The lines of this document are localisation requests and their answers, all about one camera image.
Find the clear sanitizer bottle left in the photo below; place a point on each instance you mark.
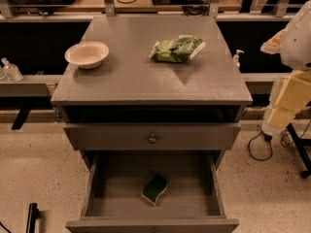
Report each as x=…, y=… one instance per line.
x=11, y=70

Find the grey closed top drawer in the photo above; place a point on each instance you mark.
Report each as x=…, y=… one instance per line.
x=127, y=136

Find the green and yellow sponge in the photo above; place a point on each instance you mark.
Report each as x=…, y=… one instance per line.
x=154, y=188

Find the black stand leg right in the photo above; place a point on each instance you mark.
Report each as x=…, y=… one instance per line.
x=301, y=144

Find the grey open middle drawer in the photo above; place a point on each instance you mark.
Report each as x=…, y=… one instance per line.
x=192, y=202

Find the round metal drawer knob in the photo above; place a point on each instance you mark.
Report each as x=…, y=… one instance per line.
x=152, y=139

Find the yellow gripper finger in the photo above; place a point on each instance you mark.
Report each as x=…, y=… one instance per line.
x=287, y=98
x=274, y=44

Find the grey wooden drawer cabinet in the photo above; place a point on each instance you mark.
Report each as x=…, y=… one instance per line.
x=129, y=87

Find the black object bottom left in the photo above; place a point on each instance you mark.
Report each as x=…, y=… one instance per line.
x=33, y=214

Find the white pump bottle right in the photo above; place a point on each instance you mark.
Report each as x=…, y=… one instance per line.
x=236, y=58

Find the green chip bag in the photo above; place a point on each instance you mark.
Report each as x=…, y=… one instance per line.
x=179, y=50

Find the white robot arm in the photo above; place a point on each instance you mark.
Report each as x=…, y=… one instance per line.
x=296, y=48

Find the black power cable floor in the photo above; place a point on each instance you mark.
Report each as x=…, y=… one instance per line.
x=260, y=148

